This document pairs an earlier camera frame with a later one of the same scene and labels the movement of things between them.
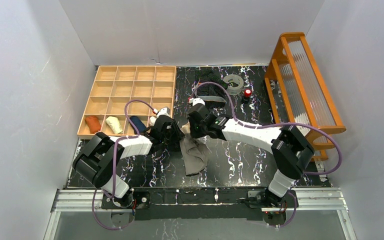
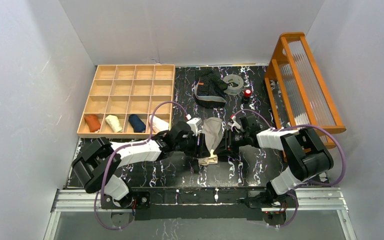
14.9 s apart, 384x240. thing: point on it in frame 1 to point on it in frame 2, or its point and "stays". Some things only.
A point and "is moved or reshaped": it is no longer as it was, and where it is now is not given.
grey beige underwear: [196, 151] is moved or reshaped
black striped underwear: [210, 95] stays
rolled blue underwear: [140, 126] stays
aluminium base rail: [319, 199] stays
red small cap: [247, 93] stays
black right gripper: [194, 122] to [229, 142]
